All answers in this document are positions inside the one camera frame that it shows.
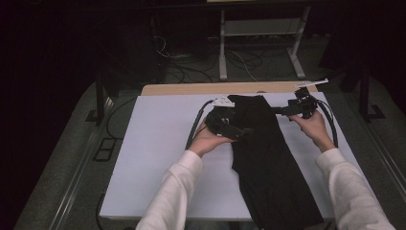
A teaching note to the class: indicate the wooden table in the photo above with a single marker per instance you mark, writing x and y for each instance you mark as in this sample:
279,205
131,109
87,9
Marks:
191,88

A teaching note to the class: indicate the person's left hand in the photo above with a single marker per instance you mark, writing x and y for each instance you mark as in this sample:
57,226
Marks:
204,140

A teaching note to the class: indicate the black metal stand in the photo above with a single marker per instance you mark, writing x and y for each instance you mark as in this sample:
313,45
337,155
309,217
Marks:
99,99
364,96

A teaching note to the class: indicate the black pants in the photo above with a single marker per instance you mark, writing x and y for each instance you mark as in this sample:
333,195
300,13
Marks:
261,150

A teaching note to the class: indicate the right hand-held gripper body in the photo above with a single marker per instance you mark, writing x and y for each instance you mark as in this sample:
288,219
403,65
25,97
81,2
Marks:
301,105

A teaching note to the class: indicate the white board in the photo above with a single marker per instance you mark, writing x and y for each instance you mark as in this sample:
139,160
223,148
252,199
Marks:
159,143

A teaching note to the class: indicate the person's right hand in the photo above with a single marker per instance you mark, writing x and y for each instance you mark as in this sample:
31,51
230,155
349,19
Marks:
316,127

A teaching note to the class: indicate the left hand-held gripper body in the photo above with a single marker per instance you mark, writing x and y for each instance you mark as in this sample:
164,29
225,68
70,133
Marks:
221,123

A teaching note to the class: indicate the metal floor rail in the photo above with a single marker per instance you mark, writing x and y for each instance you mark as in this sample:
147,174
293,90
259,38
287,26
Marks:
386,159
76,185

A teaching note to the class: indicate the white metal stand frame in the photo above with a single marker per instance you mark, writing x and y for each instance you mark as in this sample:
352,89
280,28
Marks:
222,48

